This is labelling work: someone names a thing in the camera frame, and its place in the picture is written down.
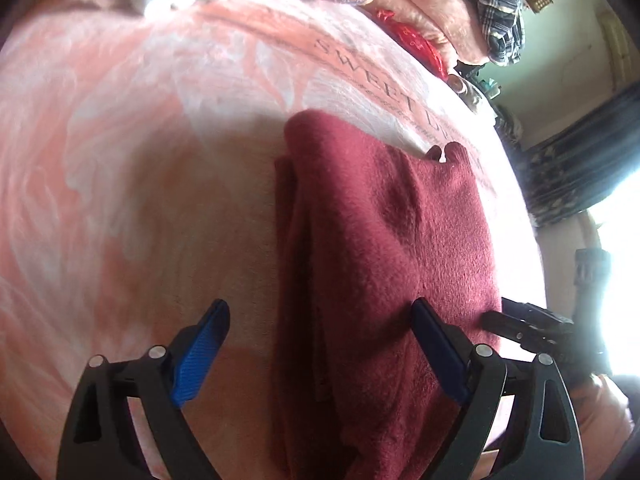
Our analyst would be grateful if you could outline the small bedside objects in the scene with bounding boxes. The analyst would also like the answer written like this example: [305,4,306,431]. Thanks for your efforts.
[446,61,523,148]

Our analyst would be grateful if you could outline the maroon towel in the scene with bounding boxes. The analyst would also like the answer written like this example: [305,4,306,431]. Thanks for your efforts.
[270,108,503,480]

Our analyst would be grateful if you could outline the person's right forearm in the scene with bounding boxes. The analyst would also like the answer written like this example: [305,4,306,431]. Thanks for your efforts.
[570,372,635,463]

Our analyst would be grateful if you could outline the dark patterned curtain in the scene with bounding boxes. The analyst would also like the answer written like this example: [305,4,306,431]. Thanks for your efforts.
[517,91,640,227]

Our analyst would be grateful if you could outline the pink printed blanket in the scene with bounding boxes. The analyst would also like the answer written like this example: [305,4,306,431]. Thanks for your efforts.
[0,0,548,480]

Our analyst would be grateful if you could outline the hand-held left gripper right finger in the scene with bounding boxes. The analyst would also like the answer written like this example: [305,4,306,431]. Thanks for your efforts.
[411,297,586,480]

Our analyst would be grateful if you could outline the dark plaid cloth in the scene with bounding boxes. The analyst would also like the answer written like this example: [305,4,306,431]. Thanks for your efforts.
[434,0,527,66]

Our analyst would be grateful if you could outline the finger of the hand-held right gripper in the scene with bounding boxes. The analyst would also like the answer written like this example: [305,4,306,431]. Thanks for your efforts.
[480,311,532,345]
[501,297,548,317]

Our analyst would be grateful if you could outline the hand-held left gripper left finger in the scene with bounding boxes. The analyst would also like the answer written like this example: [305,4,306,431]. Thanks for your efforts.
[56,298,232,480]

